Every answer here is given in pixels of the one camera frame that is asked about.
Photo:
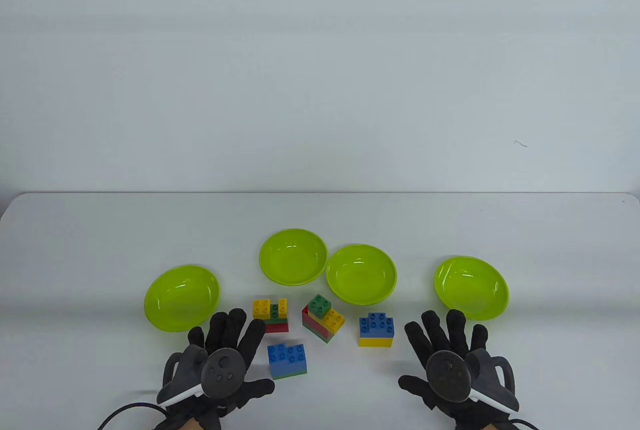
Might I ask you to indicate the person's right hand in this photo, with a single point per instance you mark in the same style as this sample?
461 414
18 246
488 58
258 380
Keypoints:
450 330

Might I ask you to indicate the person's left hand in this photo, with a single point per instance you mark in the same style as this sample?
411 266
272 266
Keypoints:
235 330

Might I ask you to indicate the small yellow toy brick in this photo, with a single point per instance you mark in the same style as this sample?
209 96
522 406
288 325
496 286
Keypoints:
261 307
283 307

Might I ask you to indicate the small blue toy brick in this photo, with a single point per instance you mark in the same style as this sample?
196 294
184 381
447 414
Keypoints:
276 352
375 318

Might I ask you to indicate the long blue toy brick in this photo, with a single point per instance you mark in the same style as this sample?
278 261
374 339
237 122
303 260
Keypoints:
377 331
295 362

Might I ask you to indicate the small green toy brick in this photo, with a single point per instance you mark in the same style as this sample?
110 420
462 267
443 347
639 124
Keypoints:
319 305

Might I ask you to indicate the person's right forearm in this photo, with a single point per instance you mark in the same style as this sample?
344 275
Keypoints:
492 427

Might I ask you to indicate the lime green plastic bowl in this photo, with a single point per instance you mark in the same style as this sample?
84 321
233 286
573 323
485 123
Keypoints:
293 257
180 300
470 287
361 275

